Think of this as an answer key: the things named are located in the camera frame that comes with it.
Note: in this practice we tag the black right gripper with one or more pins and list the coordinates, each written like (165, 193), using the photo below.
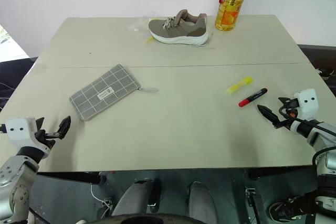
(291, 112)

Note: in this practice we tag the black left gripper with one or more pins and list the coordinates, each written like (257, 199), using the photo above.
(46, 141)

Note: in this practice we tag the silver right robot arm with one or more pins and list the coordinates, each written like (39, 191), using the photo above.
(323, 140)

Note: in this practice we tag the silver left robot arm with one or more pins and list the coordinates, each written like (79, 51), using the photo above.
(18, 182)

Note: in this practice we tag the grey checked pencil pouch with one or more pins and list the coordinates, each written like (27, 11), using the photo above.
(103, 93)

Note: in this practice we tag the black marker with red cap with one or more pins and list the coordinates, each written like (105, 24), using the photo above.
(253, 97)

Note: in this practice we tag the yellow highlighter pen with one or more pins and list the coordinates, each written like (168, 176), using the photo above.
(239, 85)

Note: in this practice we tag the black table support bar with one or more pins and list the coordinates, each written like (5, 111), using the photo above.
(76, 177)

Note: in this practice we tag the dark low furniture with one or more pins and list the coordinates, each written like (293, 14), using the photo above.
(14, 77)

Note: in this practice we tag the black sneaker with white sole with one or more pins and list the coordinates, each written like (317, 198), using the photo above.
(286, 209)

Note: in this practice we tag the grey rounded robot leg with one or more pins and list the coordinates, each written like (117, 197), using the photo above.
(132, 199)
(202, 201)

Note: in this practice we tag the cooking oil bottle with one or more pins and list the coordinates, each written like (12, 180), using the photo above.
(231, 6)

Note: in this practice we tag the taupe sneaker with white sole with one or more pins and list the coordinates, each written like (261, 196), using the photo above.
(177, 30)

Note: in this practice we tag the clear plastic bag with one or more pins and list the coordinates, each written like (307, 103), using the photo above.
(140, 26)

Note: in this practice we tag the black round base rim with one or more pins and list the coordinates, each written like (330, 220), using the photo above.
(147, 219)

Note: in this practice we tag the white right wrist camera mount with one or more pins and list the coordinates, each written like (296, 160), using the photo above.
(307, 102)

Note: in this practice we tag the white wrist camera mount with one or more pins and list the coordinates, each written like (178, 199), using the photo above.
(307, 102)
(19, 129)

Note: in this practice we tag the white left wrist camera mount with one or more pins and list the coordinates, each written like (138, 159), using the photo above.
(19, 129)

